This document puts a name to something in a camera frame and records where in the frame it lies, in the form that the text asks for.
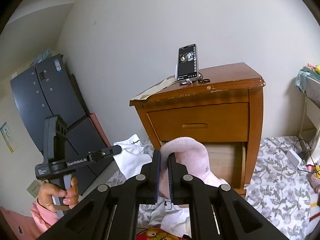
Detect wooden nightstand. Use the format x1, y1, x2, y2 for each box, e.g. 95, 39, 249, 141
130, 63, 265, 194

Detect black cable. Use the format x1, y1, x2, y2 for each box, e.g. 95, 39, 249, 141
293, 138, 320, 174

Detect black key ring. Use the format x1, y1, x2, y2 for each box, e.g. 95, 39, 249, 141
197, 73, 211, 84

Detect smartphone on nightstand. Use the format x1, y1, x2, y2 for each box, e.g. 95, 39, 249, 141
176, 44, 199, 83

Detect beige paper on nightstand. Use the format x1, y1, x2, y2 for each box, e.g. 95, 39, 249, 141
130, 77, 177, 101

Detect white cloth garment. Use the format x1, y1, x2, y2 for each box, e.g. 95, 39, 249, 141
148, 197, 191, 237

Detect pink sleeve forearm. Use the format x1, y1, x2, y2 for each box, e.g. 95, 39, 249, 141
0, 197, 61, 240

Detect dark panel board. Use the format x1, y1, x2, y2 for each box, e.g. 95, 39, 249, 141
10, 53, 113, 197

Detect white power adapter box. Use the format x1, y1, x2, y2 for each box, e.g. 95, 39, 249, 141
286, 149, 302, 167

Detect person's left hand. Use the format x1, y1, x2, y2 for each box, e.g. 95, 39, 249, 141
37, 177, 79, 212

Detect wooden drawer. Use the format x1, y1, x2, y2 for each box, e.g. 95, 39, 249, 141
148, 103, 249, 142
204, 143, 246, 195

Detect pink fuzzy sock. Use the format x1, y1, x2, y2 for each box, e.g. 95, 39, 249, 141
159, 137, 227, 199

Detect wall poster sheet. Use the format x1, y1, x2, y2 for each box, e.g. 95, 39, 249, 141
1, 122, 18, 153

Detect colourful clutter pile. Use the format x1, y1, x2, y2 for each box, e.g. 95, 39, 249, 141
306, 164, 319, 223

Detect floral grey white quilt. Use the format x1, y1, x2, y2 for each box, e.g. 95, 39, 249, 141
106, 135, 320, 240

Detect white hello kitty sock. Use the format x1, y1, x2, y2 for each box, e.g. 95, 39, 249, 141
113, 134, 154, 179

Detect white lattice shelf rack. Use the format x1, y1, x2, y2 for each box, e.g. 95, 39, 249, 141
295, 65, 319, 165

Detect red parrot print blanket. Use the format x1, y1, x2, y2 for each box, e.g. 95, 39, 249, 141
136, 228, 190, 240

